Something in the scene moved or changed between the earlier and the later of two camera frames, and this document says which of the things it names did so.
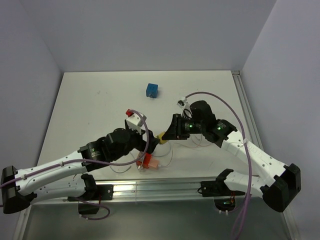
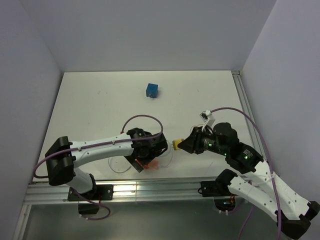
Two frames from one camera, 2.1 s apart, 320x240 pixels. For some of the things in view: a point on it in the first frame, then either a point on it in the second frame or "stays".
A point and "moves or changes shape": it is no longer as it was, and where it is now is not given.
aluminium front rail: [151, 191] stays
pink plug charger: [154, 163] stays
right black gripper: [175, 131] → [192, 143]
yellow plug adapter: [159, 136] moves or changes shape
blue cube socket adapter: [152, 90] stays
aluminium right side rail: [253, 132] stays
